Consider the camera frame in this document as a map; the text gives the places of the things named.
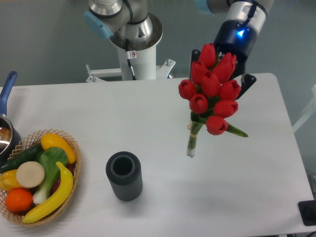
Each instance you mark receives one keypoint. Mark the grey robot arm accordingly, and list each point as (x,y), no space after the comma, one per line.
(135,33)

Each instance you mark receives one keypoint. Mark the green bok choy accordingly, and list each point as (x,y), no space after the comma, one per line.
(47,159)

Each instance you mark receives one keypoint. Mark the blue handled saucepan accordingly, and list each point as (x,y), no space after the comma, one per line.
(9,137)

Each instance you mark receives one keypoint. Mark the red tulip bouquet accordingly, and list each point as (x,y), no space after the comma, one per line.
(212,94)

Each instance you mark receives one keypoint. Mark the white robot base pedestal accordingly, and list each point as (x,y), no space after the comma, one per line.
(134,65)

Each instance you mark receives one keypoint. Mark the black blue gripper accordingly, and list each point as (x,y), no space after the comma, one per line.
(237,36)

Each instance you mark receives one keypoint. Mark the dark grey ribbed vase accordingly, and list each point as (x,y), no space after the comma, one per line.
(123,170)

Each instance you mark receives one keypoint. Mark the woven wicker basket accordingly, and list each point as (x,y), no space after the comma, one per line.
(30,141)

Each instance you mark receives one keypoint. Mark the orange fruit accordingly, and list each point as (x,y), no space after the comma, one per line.
(19,200)

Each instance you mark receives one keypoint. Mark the yellow bell pepper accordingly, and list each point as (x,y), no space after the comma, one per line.
(8,181)

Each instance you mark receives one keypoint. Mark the yellow banana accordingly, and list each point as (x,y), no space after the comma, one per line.
(54,201)

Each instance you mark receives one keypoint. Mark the beige round slice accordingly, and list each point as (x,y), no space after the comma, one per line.
(30,174)

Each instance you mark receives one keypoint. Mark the green cucumber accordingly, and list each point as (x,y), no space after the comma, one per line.
(26,155)

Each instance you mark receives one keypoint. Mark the yellow squash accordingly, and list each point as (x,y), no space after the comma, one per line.
(54,140)

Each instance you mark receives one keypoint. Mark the red vegetable in basket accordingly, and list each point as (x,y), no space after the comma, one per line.
(70,167)

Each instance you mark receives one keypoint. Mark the white frame at right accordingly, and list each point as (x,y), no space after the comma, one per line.
(307,112)

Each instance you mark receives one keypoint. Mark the black device at edge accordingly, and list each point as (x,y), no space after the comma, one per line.
(308,212)

